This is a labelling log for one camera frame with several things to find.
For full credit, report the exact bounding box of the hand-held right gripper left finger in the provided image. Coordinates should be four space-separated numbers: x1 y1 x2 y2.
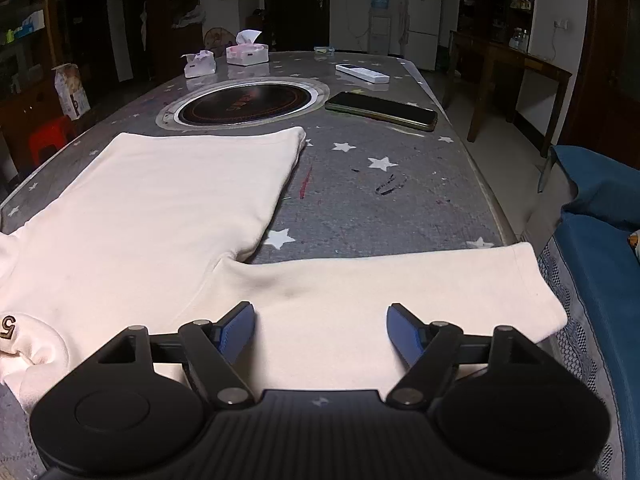
95 301 258 409

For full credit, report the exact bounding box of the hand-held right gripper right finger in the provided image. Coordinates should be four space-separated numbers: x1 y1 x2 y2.
386 303 546 408

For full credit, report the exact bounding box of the cream sweatshirt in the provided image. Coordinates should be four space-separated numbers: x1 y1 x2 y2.
0 126 568 406

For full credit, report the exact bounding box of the grey star tablecloth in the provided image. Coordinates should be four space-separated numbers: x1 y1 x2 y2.
0 51 626 480

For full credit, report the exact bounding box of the black smartphone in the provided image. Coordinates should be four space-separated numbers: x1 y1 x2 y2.
325 91 438 132

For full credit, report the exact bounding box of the round black induction cooker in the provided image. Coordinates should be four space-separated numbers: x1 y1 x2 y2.
155 77 331 128

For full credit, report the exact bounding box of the blue sofa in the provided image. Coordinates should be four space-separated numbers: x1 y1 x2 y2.
537 145 640 480

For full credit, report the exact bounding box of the white remote control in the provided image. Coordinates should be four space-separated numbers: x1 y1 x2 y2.
335 63 390 84

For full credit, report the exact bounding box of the small pink tissue pack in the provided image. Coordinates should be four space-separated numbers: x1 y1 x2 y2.
181 50 217 79

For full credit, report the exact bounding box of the red plastic stool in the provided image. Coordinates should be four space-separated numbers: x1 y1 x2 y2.
27 116 78 168

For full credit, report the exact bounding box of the large pink tissue box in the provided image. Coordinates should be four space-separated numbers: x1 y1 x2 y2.
226 30 269 66

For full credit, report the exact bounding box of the white paper bag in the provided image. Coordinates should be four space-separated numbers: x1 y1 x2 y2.
53 63 91 121

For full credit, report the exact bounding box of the round hand fan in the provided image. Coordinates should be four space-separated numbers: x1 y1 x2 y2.
203 27 236 56

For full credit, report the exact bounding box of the dark wooden desk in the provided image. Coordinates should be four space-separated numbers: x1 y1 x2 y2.
442 30 573 158

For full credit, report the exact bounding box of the white water dispenser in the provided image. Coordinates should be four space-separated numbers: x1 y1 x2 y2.
368 9 392 55

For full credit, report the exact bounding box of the white fridge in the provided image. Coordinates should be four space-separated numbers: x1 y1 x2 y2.
404 0 443 72

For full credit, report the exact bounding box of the dark interior door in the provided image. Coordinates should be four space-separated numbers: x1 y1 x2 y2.
263 0 331 53

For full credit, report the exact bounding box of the brown wooden door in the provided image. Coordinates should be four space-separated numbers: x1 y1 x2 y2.
565 0 640 161

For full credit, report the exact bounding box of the cluttered wooden shelf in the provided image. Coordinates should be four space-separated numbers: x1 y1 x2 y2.
0 0 56 96

